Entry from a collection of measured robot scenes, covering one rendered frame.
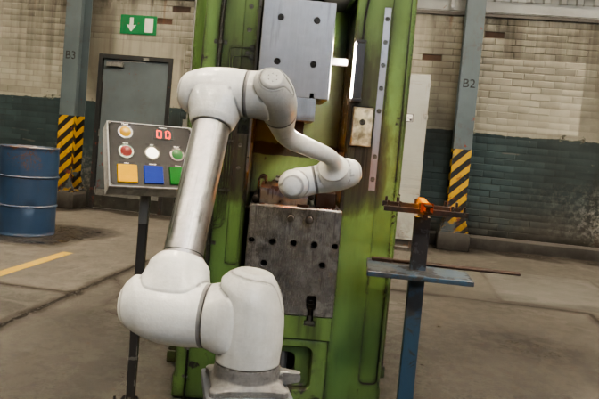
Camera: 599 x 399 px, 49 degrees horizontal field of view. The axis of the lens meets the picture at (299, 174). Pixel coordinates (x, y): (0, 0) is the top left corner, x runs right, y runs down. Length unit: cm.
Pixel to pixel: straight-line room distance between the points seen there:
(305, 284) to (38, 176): 461
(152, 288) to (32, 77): 858
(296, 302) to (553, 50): 664
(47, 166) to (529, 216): 571
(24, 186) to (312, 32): 468
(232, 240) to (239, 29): 92
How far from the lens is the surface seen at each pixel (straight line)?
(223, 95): 178
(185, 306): 156
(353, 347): 304
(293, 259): 272
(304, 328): 279
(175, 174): 260
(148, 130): 267
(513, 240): 877
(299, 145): 203
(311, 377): 286
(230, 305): 152
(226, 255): 293
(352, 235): 292
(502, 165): 870
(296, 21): 277
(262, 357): 155
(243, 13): 292
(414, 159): 797
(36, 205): 701
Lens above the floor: 119
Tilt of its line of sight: 3 degrees down
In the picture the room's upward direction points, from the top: 5 degrees clockwise
